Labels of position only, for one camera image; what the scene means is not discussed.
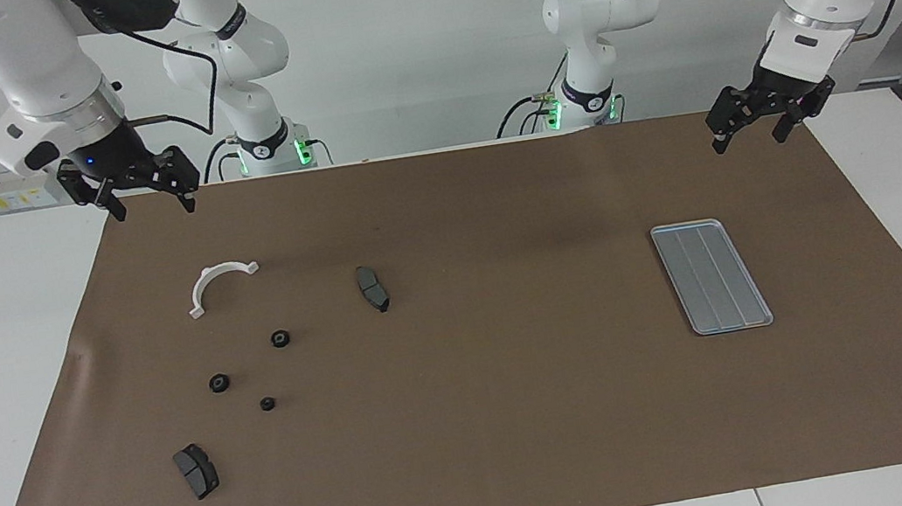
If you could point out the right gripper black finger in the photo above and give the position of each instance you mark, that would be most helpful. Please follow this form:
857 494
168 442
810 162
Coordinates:
186 198
114 208

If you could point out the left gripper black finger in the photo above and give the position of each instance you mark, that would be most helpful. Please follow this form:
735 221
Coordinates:
719 140
784 127

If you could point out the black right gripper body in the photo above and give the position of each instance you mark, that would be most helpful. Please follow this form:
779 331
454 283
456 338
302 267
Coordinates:
116 159

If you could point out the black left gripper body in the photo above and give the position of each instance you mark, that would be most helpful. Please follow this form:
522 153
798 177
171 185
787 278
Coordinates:
773 93

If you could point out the black bearing gear silver centre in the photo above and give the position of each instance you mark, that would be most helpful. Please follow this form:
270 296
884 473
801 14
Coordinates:
219 383
279 339

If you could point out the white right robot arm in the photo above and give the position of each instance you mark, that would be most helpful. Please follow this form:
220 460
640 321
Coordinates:
26 57

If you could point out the silver ribbed metal tray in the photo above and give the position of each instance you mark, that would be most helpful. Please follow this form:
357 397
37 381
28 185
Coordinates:
715 278

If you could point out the long curved grey brake pad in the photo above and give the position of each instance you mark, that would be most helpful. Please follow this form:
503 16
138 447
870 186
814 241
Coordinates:
372 289

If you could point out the short grey brake pad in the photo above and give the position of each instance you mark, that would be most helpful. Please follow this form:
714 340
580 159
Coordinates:
198 472

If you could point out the brown paper table mat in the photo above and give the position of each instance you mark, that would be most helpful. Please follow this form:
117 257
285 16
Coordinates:
484 425

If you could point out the white wall outlet box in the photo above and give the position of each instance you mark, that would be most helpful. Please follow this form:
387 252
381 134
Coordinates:
2 201

